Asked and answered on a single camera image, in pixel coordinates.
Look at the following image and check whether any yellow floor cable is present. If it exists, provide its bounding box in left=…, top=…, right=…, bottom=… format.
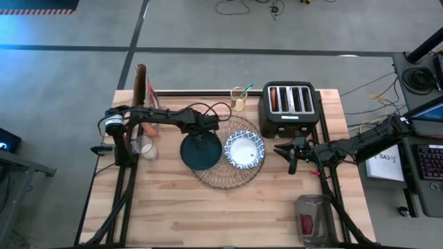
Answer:
left=370, top=93, right=394, bottom=120

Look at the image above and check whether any coiled black cable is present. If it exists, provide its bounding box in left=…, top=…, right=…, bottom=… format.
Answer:
left=401, top=66, right=437, bottom=95

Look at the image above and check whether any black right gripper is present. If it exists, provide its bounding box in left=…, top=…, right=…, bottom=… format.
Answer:
left=273, top=136, right=316, bottom=176

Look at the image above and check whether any black floor cable loop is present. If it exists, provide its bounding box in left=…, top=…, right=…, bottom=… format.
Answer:
left=214, top=0, right=252, bottom=17

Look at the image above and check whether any dark mat with hazard stripes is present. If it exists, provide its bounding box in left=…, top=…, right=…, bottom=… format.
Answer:
left=0, top=0, right=80, bottom=16

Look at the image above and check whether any dark green round plate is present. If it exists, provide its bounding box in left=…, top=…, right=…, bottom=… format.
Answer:
left=179, top=131, right=223, bottom=172

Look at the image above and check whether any grey metal stand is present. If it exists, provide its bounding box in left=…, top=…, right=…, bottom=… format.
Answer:
left=0, top=149, right=57, bottom=249

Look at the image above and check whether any round woven wicker placemat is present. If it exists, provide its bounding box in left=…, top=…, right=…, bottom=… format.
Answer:
left=191, top=115, right=266, bottom=191

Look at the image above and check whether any laptop screen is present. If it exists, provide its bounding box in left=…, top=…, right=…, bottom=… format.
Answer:
left=403, top=95, right=443, bottom=138

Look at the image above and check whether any black device with blue light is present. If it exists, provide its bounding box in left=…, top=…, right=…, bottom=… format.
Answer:
left=0, top=127, right=23, bottom=155

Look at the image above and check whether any amber glass cup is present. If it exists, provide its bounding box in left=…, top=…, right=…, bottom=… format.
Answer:
left=230, top=86, right=248, bottom=113

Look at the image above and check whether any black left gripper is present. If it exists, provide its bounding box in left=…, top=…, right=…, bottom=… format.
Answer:
left=180, top=107, right=221, bottom=150

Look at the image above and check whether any clear glass with milk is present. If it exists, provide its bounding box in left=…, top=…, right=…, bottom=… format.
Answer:
left=131, top=134, right=160, bottom=161

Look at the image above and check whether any black aluminium table frame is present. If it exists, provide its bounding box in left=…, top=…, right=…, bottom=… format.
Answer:
left=74, top=89, right=379, bottom=249

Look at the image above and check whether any blue patterned white bowl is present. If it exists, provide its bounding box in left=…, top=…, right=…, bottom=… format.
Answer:
left=223, top=130, right=266, bottom=171

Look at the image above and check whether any orange cereal box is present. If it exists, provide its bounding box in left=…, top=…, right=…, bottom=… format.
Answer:
left=132, top=64, right=162, bottom=138

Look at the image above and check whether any grey floor cable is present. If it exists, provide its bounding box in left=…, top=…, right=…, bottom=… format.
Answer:
left=341, top=71, right=396, bottom=98

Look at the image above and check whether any small red cup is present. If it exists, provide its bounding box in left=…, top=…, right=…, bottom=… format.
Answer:
left=300, top=214, right=315, bottom=237

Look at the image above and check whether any grey side desk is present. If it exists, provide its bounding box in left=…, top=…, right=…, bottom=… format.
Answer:
left=392, top=51, right=443, bottom=112

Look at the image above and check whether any grey laptop base with keyboard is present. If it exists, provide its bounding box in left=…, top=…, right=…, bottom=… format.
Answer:
left=401, top=135, right=443, bottom=219

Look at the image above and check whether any white paper sheet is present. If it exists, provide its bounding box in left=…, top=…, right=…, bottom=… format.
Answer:
left=365, top=145, right=406, bottom=183

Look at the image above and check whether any black floor cable with plug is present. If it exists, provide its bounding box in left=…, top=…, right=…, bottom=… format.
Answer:
left=255, top=0, right=287, bottom=22

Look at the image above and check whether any black pole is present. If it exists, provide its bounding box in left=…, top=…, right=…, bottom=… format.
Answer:
left=406, top=27, right=443, bottom=65

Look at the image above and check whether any black four-slot toaster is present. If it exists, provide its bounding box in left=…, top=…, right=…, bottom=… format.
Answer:
left=257, top=81, right=321, bottom=140

